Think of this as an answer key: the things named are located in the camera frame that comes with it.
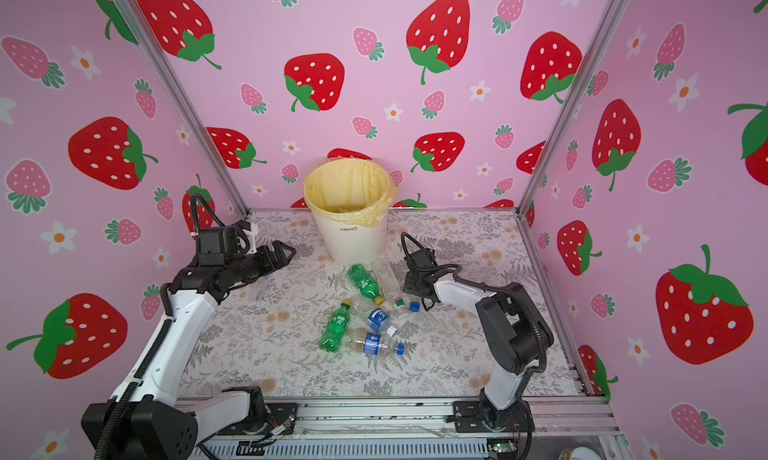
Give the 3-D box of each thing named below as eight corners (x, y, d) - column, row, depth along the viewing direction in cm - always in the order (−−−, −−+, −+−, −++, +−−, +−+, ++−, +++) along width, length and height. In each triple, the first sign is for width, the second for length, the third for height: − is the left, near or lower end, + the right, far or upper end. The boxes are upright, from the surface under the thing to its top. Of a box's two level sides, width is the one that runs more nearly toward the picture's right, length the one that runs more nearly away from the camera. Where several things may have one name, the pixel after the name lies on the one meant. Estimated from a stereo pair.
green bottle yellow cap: (320, 350, 87) (316, 343, 83) (338, 305, 97) (335, 297, 92) (339, 355, 86) (336, 348, 82) (355, 309, 96) (353, 301, 91)
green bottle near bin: (373, 310, 95) (372, 302, 91) (348, 275, 103) (346, 267, 99) (386, 301, 97) (386, 293, 93) (361, 268, 105) (359, 260, 101)
